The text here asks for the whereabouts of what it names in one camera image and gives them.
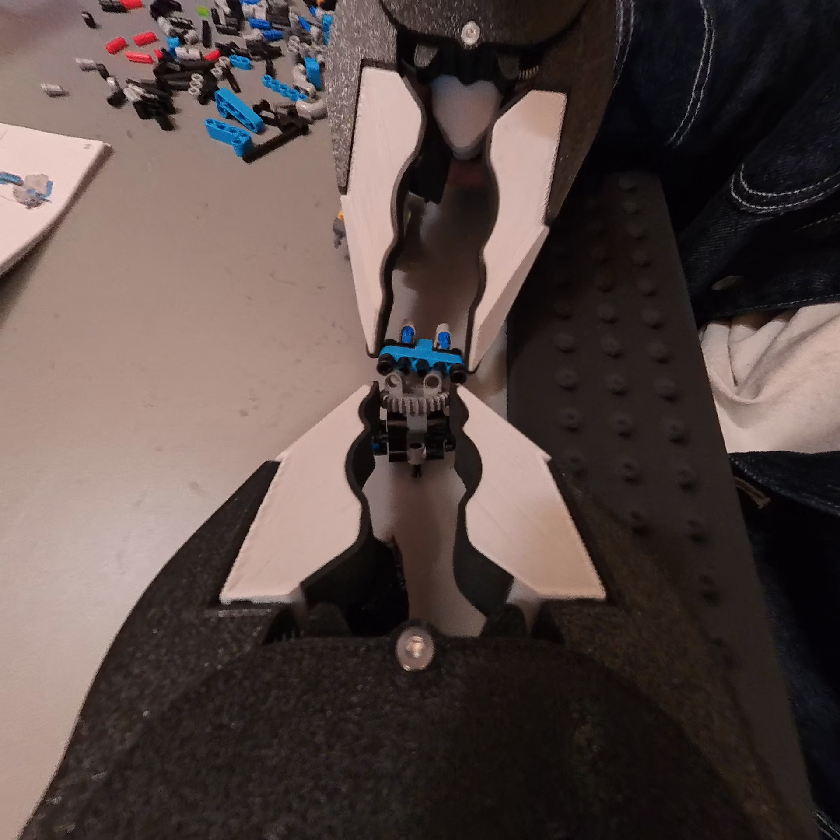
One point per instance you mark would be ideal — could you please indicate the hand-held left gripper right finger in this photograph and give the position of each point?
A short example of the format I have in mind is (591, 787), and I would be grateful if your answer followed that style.
(532, 525)

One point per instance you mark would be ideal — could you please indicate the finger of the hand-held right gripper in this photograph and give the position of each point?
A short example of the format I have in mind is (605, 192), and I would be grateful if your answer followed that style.
(525, 184)
(381, 158)

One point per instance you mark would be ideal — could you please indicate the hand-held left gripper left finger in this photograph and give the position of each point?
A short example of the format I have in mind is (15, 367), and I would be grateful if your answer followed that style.
(295, 525)

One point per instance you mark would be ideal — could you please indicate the blue yellow brick assembly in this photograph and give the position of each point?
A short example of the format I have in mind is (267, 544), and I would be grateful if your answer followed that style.
(340, 226)

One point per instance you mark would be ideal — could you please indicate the black gear brick assembly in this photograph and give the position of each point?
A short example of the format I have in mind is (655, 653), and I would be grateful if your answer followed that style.
(418, 394)

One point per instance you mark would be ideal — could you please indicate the person's right forearm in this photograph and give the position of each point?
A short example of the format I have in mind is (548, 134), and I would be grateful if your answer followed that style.
(709, 79)

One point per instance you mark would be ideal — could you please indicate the grey desk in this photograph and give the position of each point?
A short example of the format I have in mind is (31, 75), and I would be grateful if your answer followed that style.
(158, 368)

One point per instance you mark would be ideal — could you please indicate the black studded mat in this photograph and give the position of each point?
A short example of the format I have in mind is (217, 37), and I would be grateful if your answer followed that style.
(630, 394)

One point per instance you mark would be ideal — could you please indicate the pile of small brick parts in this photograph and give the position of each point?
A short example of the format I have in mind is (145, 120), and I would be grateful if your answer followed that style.
(210, 66)

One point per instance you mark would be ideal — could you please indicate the person's denim jacket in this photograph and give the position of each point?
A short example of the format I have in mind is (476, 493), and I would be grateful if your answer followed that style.
(788, 236)

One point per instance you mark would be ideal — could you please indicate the person's white shirt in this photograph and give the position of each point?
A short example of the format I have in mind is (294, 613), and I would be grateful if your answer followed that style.
(775, 374)

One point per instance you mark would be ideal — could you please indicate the building instruction booklet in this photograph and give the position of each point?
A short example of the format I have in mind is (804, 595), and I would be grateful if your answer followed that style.
(40, 190)

